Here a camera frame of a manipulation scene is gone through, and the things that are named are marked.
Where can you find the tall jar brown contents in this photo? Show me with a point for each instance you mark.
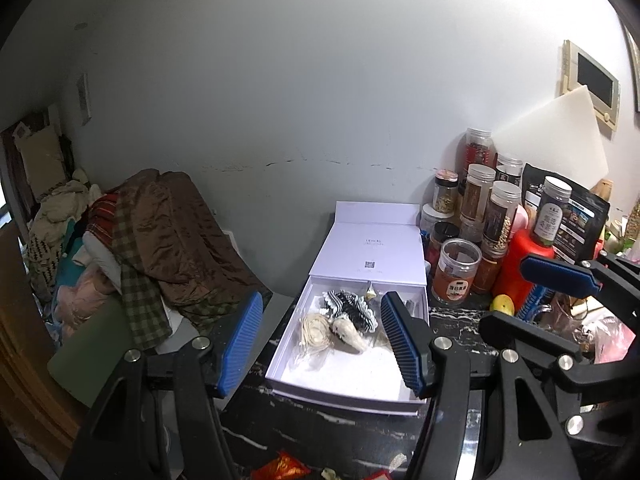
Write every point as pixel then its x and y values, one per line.
pixel 479 181

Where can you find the clear jar orange label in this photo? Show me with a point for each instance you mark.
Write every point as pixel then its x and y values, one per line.
pixel 457 265

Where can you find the blue effervescent tablet tube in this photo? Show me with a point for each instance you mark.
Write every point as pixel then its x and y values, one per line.
pixel 531 306

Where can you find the small framed chalkboard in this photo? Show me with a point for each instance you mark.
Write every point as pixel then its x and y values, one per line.
pixel 580 69

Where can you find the wooden folding boards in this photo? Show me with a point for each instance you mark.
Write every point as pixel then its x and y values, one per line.
pixel 31 399

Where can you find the clear zip bag with snacks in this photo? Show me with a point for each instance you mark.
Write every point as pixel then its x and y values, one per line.
pixel 401 328

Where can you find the small jar pink lid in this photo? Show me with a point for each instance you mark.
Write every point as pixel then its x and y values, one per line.
pixel 445 193

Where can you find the red gold snack packet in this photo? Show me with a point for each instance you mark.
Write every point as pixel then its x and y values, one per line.
pixel 284 467

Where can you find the green plaid cloth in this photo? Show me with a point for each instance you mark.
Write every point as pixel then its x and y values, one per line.
pixel 143 307

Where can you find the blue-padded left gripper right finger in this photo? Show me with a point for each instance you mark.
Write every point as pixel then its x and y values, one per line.
pixel 526 437

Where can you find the black stand-up pouch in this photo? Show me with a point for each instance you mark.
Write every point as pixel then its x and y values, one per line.
pixel 583 220

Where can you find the white open gift box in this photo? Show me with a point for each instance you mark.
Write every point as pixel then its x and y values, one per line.
pixel 334 350

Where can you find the pile of clothes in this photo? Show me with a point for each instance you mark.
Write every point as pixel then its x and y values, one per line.
pixel 67 281

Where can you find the green sofa cushion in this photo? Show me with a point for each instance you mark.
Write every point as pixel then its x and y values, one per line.
pixel 86 360

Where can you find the yellow lemon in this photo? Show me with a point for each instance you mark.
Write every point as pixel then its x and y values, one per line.
pixel 502 303

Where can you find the dark jar white label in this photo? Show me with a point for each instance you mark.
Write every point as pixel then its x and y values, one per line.
pixel 550 211

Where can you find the pink plastic bag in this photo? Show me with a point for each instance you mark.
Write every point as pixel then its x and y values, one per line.
pixel 609 338

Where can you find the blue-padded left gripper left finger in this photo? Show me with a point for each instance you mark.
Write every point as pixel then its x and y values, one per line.
pixel 123 437

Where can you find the tall jar red contents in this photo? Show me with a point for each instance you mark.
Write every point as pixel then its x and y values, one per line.
pixel 478 148

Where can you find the red white sachet strip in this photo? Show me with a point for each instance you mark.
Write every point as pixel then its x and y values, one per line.
pixel 380 475

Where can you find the bag of cream rope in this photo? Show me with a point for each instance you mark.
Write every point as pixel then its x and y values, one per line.
pixel 315 335

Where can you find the gold framed picture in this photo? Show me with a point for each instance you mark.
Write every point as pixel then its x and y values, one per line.
pixel 634 60

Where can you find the black white checkered cloth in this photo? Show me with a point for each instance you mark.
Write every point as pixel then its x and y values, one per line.
pixel 352 321

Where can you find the wall switch plate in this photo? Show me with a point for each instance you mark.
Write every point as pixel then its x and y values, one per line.
pixel 82 87

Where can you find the tall jar grain contents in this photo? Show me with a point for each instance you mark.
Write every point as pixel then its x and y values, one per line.
pixel 499 216

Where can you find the glass mug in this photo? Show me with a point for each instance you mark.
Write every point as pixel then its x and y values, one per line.
pixel 563 316

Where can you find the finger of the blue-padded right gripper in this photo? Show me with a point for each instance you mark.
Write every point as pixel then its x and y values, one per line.
pixel 613 381
pixel 612 280

